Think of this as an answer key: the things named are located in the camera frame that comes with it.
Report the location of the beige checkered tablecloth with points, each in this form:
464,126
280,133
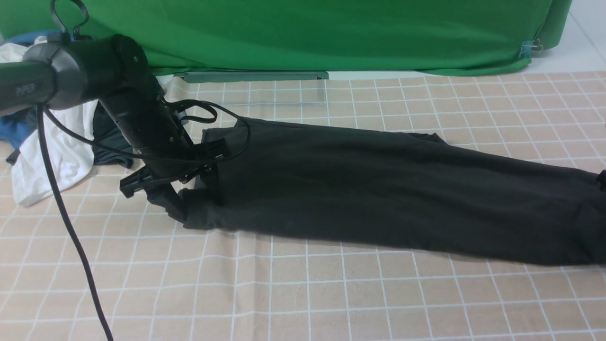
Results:
159,282

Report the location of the metal binder clip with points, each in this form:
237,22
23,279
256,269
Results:
529,47

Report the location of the blue crumpled garment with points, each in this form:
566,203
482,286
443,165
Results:
17,127

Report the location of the dark gray crumpled garment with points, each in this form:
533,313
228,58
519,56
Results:
106,132

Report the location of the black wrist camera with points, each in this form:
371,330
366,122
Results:
210,152

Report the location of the dark gray long-sleeve top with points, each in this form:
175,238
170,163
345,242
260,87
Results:
405,190

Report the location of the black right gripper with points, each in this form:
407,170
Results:
601,179

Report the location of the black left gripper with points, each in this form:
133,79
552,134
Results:
153,132

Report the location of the white crumpled garment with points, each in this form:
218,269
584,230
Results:
71,160

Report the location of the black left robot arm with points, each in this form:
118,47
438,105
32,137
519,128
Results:
63,74

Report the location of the green backdrop cloth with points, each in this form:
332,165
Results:
439,37

